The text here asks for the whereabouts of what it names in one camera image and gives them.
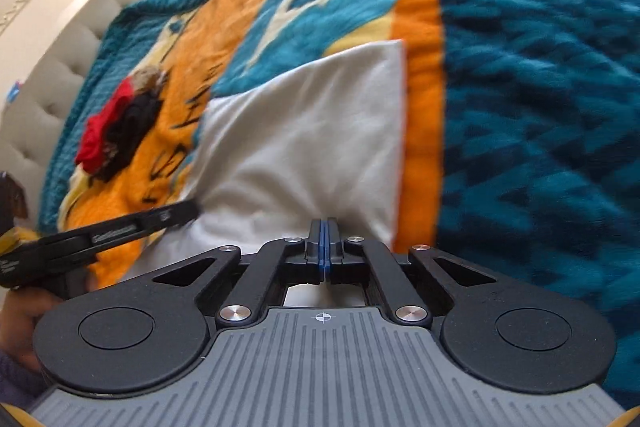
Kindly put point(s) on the person's left hand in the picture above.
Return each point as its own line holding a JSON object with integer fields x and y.
{"x": 22, "y": 322}

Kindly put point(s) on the person's left forearm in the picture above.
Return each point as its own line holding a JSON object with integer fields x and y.
{"x": 15, "y": 382}

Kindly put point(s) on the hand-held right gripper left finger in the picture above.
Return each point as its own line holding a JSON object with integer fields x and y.
{"x": 316, "y": 252}

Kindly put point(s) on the light grey t-shirt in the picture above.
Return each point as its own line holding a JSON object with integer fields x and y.
{"x": 300, "y": 147}

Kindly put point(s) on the black garment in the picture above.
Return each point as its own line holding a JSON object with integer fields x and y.
{"x": 130, "y": 132}

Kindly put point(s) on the white tufted headboard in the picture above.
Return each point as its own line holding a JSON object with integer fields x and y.
{"x": 50, "y": 97}

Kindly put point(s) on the red garment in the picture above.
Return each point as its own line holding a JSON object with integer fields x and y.
{"x": 105, "y": 132}

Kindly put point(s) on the beige crumpled garment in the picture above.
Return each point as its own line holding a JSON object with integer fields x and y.
{"x": 150, "y": 79}

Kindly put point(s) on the orange and teal printed blanket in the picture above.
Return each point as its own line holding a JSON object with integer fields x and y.
{"x": 525, "y": 82}

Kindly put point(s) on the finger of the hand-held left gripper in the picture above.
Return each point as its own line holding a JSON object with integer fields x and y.
{"x": 125, "y": 229}

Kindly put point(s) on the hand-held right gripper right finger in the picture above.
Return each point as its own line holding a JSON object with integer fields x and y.
{"x": 332, "y": 252}

